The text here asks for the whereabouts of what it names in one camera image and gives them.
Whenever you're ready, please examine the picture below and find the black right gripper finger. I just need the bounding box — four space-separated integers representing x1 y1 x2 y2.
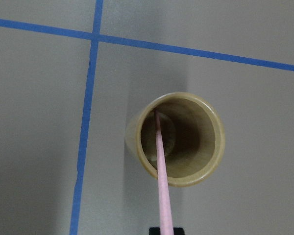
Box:
148 227 184 235

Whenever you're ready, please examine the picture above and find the pink chopstick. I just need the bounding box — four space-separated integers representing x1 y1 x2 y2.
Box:
154 110 174 235

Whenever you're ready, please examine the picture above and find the tan bamboo cup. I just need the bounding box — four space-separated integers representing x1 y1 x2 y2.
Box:
125 92 225 187

